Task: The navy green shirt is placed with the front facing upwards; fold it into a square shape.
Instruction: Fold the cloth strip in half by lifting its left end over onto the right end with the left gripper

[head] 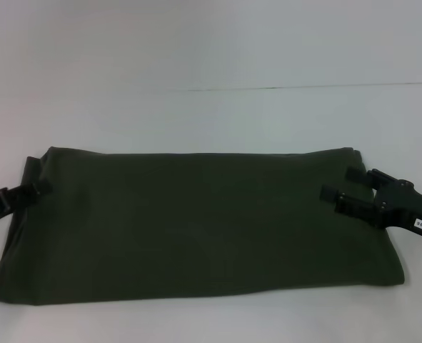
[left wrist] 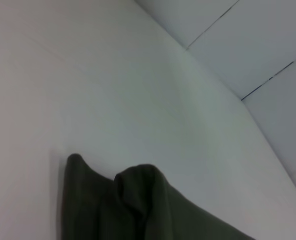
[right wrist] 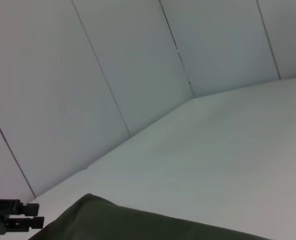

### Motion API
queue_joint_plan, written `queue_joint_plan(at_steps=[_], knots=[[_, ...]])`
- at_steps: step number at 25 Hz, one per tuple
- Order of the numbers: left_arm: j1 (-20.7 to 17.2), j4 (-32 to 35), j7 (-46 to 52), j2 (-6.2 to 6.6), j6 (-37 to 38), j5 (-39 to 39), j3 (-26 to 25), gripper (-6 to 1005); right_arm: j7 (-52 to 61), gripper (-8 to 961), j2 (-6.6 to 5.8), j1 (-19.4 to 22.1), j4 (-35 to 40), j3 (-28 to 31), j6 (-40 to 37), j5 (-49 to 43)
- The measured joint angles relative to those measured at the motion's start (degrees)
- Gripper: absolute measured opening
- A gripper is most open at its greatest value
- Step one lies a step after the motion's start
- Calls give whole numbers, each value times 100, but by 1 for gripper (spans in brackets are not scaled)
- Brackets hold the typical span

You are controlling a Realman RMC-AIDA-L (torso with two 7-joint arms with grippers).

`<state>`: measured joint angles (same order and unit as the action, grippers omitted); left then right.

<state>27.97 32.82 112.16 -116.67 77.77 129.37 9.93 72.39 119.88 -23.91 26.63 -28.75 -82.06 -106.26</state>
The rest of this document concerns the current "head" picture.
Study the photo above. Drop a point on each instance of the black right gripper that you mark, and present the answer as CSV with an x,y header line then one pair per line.
x,y
403,211

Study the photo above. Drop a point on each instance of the dark green FREE t-shirt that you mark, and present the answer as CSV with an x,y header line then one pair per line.
x,y
196,221

